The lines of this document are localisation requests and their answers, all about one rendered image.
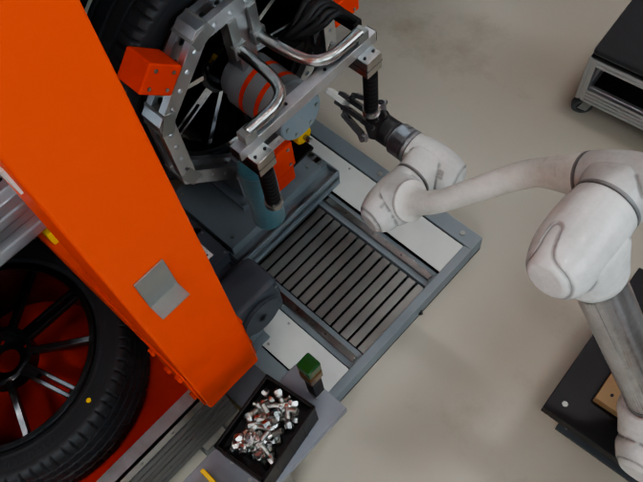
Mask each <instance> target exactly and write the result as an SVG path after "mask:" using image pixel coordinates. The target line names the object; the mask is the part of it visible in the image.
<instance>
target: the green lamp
mask: <svg viewBox="0 0 643 482"><path fill-rule="evenodd" d="M297 368H298V371H299V372H300V373H301V374H303V375H304V376H305V377H306V378H307V379H308V380H312V378H313V377H314V376H315V375H316V374H317V373H318V372H319V371H320V370H321V369H322V367H321V363H320V362H319V361H318V360H317V359H315V358H314V357H313V356H312V355H311V354H310V353H306V354H305V356H304V357H303V358H302V359H301V360H300V361H299V362H298V363H297Z"/></svg>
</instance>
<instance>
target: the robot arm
mask: <svg viewBox="0 0 643 482"><path fill-rule="evenodd" d="M324 92H325V93H326V94H327V95H328V96H330V97H331V98H333V99H334V100H335V101H334V103H335V104H336V105H338V106H339V107H340V108H341V110H343V112H342V114H341V117H342V118H343V119H344V121H345V122H346V123H347V124H348V125H349V126H350V128H351V129H352V130H353V131H354V132H355V133H356V134H357V136H358V138H359V141H360V142H367V140H369V139H372V140H375V141H377V142H378V143H380V144H381V145H383V146H384V147H386V148H387V152H388V153H389V154H391V155H392V156H393V157H395V158H396V159H398V160H399V161H400V162H401V163H400V164H399V165H397V166H396V167H395V168H394V169H393V170H391V172H389V173H388V174H387V175H386V176H384V177H383V178H382V179H381V180H380V181H379V182H378V183H377V184H376V185H375V186H374V187H373V188H372V190H371V191H370V192H369V193H368V194H367V196H366V197H365V199H364V201H363V203H362V206H361V216H362V218H363V220H364V222H365V223H366V225H367V226H368V227H369V228H370V229H371V230H374V231H378V232H386V231H389V230H393V229H394V228H396V227H397V226H402V225H404V224H406V223H409V222H414V221H417V220H418V219H419V218H421V217H422V215H432V214H437V213H442V212H446V211H450V210H453V209H457V208H463V207H466V206H469V205H472V204H475V203H478V202H482V201H485V200H488V199H492V198H495V197H498V196H501V195H504V194H507V193H511V192H514V191H518V190H522V189H527V188H533V187H542V188H548V189H552V190H555V191H558V192H561V193H563V194H566V196H564V197H563V199H562V200H561V201H560V202H559V203H558V204H557V205H556V206H555V207H554V209H552V210H551V211H550V213H549V214H548V215H547V216H546V218H545V219H544V220H543V222H542V224H541V225H540V226H539V228H538V229H537V231H536V233H535V235H534V236H533V238H532V241H531V243H530V246H529V249H528V252H527V256H526V261H525V267H526V270H527V273H528V276H529V278H530V280H531V281H532V282H533V284H534V285H535V286H536V287H537V288H538V289H539V290H540V291H542V292H543V293H545V294H546V295H548V296H552V297H555V298H558V299H573V298H574V299H576V300H577V301H578V303H579V305H580V307H581V309H582V311H583V314H584V316H585V318H586V320H587V322H588V325H589V327H590V329H591V331H592V334H593V336H594V337H595V339H596V341H597V343H598V345H599V347H600V349H601V351H602V354H603V356H604V358H605V360H606V362H607V364H608V366H609V368H610V371H611V374H612V376H613V378H614V379H615V381H616V383H617V385H618V387H619V389H620V391H621V394H620V396H619V398H618V400H617V405H616V410H617V431H618V434H617V436H616V438H615V443H614V445H615V456H616V459H617V460H618V464H619V466H620V467H621V469H622V470H623V471H624V472H626V473H627V474H628V475H629V476H631V477H632V478H634V479H635V480H637V481H639V482H643V314H642V311H641V309H640V307H639V304H638V302H637V299H636V297H635V294H634V292H633V290H632V286H631V283H630V281H629V278H630V275H631V253H632V240H631V236H632V234H633V232H634V231H635V230H636V228H637V227H638V226H639V225H640V224H641V223H642V222H643V152H639V151H632V150H623V149H602V150H586V151H581V152H575V153H569V154H563V155H554V156H545V157H539V158H533V159H528V160H523V161H519V162H516V163H512V164H508V165H505V166H502V167H499V168H497V169H494V170H491V171H488V172H486V173H483V174H480V175H477V176H476V177H473V178H470V179H467V180H465V181H463V180H464V179H465V176H466V173H467V168H466V164H465V163H464V162H463V161H462V159H461V158H460V157H459V156H458V155H457V154H455V153H454V152H453V150H452V149H451V148H449V147H448V146H447V145H445V144H444V143H442V142H440V141H439V140H437V139H435V138H433V137H429V136H426V135H424V134H423V133H422V132H420V131H418V130H417V129H415V128H414V127H412V126H410V125H409V124H408V123H402V122H400V121H399V120H397V119H396V118H394V117H393V116H391V115H390V114H389V112H388V111H387V108H386V104H388V101H387V100H386V99H379V105H380V108H381V110H380V115H379V117H377V118H376V119H373V120H370V119H367V118H365V117H364V116H363V115H361V114H360V113H358V112H357V111H355V110H354V109H353V108H351V107H350V106H347V105H349V103H350V104H352V105H353V106H355V107H356V108H357V109H359V110H360V111H362V112H363V109H362V108H363V104H362V103H360V102H359V101H358V100H356V99H360V100H364V95H363V94H360V93H352V94H351V95H348V94H347V93H345V92H343V91H339V92H337V91H336V90H335V89H333V88H326V89H325V91H324ZM352 117H353V118H354V119H356V120H357V121H359V122H360V123H361V124H362V125H364V126H365V128H366V133H365V131H364V130H363V129H362V128H361V127H360V126H359V124H358V123H357V122H356V121H355V120H353V119H352ZM434 189H436V190H434Z"/></svg>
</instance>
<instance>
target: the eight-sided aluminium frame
mask: <svg viewBox="0 0 643 482"><path fill-rule="evenodd" d="M253 1H255V0H198V1H197V2H195V3H194V4H193V5H192V6H190V7H189V8H185V10H184V11H183V12H182V13H181V14H180V15H179V16H177V18H176V21H175V23H174V25H173V26H172V28H171V30H172V32H171V34H170V37H169V40H168V42H167V44H166V49H165V51H164V53H165V54H166V55H168V56H169V57H171V58H172V59H173V60H175V61H176V62H177V63H179V64H180V65H181V66H182V68H181V71H180V73H179V76H178V78H177V80H176V83H175V85H174V88H173V91H172V93H171V95H170V96H148V97H147V100H146V101H145V102H144V110H143V112H142V116H143V118H144V123H145V124H146V125H147V127H148V129H149V131H150V134H151V136H152V138H153V140H154V142H155V143H156V145H157V147H158V149H159V151H160V153H161V155H162V157H163V159H164V161H165V166H166V167H167V168H168V171H169V172H170V173H172V174H173V175H174V176H175V177H176V178H178V179H179V180H180V181H181V182H182V183H184V184H185V185H189V184H192V185H194V184H197V183H205V182H213V181H221V180H229V179H236V180H238V179H240V177H239V174H238V173H237V170H236V164H237V161H238V159H237V158H236V157H234V156H233V155H232V153H228V154H215V155H202V156H190V155H189V154H188V151H187V149H186V147H185V144H184V142H183V140H182V137H181V135H180V133H179V130H178V128H177V125H176V123H175V120H176V118H177V115H178V112H179V110H180V107H181V105H182V102H183V100H184V97H185V95H186V92H187V89H188V86H189V84H190V81H191V79H192V76H193V73H194V71H195V68H196V66H197V63H198V61H199V58H200V56H201V53H202V51H203V49H204V46H205V44H206V42H207V41H208V39H209V38H210V37H211V36H212V35H214V34H215V33H216V32H218V31H219V30H220V29H221V28H223V27H224V26H225V25H226V23H227V22H228V21H229V20H231V19H232V18H233V17H236V16H237V15H239V14H240V13H241V12H242V11H244V10H245V9H246V7H247V6H248V5H249V4H251V3H252V2H253ZM309 40H310V43H309V48H308V50H307V53H308V54H314V55H315V54H321V53H324V52H327V51H329V50H330V49H332V48H333V47H335V46H336V45H337V44H338V42H337V40H336V29H335V20H333V21H332V22H331V23H330V24H329V25H328V26H327V27H326V28H324V29H323V30H321V31H319V32H318V33H315V34H313V35H311V36H309ZM319 67H320V66H317V67H314V66H307V65H303V64H300V66H299V70H298V72H297V74H296V76H297V77H299V78H300V79H302V80H306V79H307V78H308V77H309V76H310V75H311V74H313V73H314V72H315V71H316V70H317V69H318V68H319ZM284 141H285V140H284V139H283V138H282V137H281V136H280V135H278V134H277V133H276V132H275V133H274V134H273V135H272V136H270V137H269V138H268V139H267V140H266V141H265V142H264V143H266V144H267V145H268V146H269V147H271V148H272V149H273V150H275V149H276V148H277V147H278V146H279V145H280V144H281V143H283V142H284Z"/></svg>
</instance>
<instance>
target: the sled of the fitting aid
mask: <svg viewBox="0 0 643 482"><path fill-rule="evenodd" d="M307 157H308V158H309V159H311V160H312V161H313V162H315V163H316V164H318V165H319V166H320V167H321V175H320V176H319V177H318V178H317V179H316V180H314V181H313V182H312V183H311V184H310V185H309V186H308V187H307V188H306V189H305V190H304V191H303V192H302V193H301V194H300V195H299V196H298V197H296V198H295V199H294V200H293V201H292V202H291V203H290V204H289V205H288V206H287V207H286V208H285V219H284V221H283V222H282V224H281V225H279V226H278V227H277V228H275V229H271V230H262V231H260V232H259V233H258V234H257V235H256V236H255V237H254V238H253V239H252V240H251V241H250V242H249V243H248V244H247V245H246V246H245V247H244V248H243V249H241V250H240V251H239V252H238V253H237V254H236V255H234V254H233V253H231V252H230V251H229V250H228V249H227V248H225V247H224V246H223V245H222V244H221V243H220V242H218V241H217V240H216V239H215V238H214V237H213V236H211V237H212V238H213V239H215V240H216V241H217V242H218V243H219V244H220V245H222V246H223V247H224V248H225V249H226V250H227V251H228V252H229V253H230V254H231V255H232V256H233V257H234V258H236V259H237V260H238V261H239V260H240V259H244V260H245V259H247V258H250V259H252V260H254V261H255V262H256V263H257V262H258V261H259V260H260V259H261V258H262V257H263V256H264V255H266V254H267V253H268V252H269V251H270V250H271V249H272V248H273V247H274V246H275V245H276V244H277V243H278V242H279V241H280V240H281V239H282V238H283V237H284V236H285V235H286V234H287V233H288V232H289V231H290V230H292V229H293V228H294V227H295V226H296V225H297V224H298V223H299V222H300V221H301V220H302V219H303V218H304V217H305V216H306V215H307V214H308V213H309V212H310V211H311V210H312V209H313V208H314V207H315V206H316V205H318V204H319V203H320V202H321V201H322V200H323V199H324V198H325V197H326V196H327V195H328V194H329V193H330V192H331V191H332V190H333V189H334V188H335V187H336V186H337V185H338V184H339V183H340V173H339V170H338V169H336V168H335V167H334V166H332V165H331V164H329V163H328V162H326V161H325V160H324V159H322V158H321V157H320V156H318V155H317V154H316V153H314V152H313V151H311V152H310V153H309V154H308V155H307ZM187 217H188V219H189V221H190V223H191V225H192V227H193V228H194V229H201V230H204V229H203V228H202V227H201V226H200V225H198V224H197V223H196V222H195V221H194V220H193V219H191V218H190V217H189V216H188V215H187ZM205 232H206V233H208V232H207V231H206V230H205Z"/></svg>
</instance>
